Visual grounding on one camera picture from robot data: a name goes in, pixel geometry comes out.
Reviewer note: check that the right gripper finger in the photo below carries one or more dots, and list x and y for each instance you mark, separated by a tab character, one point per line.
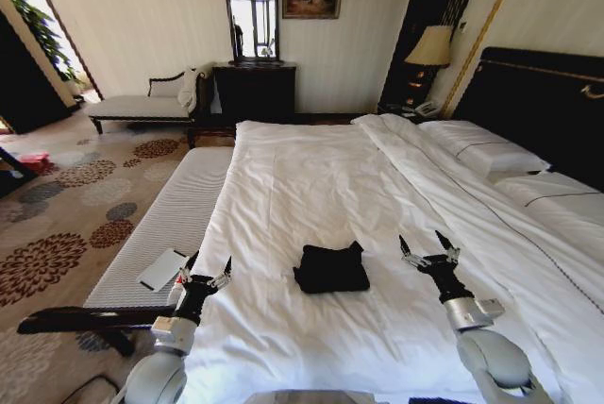
448	248
408	253

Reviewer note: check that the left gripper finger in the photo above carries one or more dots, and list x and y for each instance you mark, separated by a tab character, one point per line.
224	275
189	270

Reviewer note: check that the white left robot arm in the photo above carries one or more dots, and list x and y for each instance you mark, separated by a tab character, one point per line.
158	371

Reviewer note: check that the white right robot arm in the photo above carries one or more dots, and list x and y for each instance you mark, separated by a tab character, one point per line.
491	347

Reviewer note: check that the white striped bed bench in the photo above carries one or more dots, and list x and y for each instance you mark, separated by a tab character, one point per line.
179	215

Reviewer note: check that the white bed duvet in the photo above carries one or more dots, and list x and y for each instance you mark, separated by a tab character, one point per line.
330	177

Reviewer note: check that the dark bed headboard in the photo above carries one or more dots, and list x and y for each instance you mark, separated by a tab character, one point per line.
538	106

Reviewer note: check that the white flat tablet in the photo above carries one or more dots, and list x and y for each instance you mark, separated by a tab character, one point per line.
162	269

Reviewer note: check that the black folded garment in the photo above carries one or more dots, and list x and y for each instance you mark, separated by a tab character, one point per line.
332	269

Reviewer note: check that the white pillow with dark stripe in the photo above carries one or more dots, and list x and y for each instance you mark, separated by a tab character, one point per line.
561	206

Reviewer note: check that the dark nightstand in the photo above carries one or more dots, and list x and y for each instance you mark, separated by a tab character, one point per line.
398	111

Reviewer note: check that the white robot front shell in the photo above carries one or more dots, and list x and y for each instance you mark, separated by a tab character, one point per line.
307	398

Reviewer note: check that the white chaise longue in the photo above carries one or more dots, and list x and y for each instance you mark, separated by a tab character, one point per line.
141	104

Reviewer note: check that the white cloth on chaise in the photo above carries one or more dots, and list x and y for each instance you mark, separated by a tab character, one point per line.
189	88

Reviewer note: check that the dark wooden dresser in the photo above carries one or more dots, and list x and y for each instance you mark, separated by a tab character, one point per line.
255	90

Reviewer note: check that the red box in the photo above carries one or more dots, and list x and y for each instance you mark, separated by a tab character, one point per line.
34	161

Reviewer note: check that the table lamp with beige shade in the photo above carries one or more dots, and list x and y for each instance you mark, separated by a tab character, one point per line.
429	47

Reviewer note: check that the dark furniture leg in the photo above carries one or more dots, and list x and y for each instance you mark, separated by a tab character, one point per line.
9	170

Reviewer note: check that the dark wooden cabinet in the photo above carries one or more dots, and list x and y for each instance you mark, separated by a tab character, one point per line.
26	83

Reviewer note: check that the dark framed mirror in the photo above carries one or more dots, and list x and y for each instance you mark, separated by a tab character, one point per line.
250	12

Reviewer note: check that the green leafy plant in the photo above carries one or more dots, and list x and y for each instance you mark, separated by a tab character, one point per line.
45	31

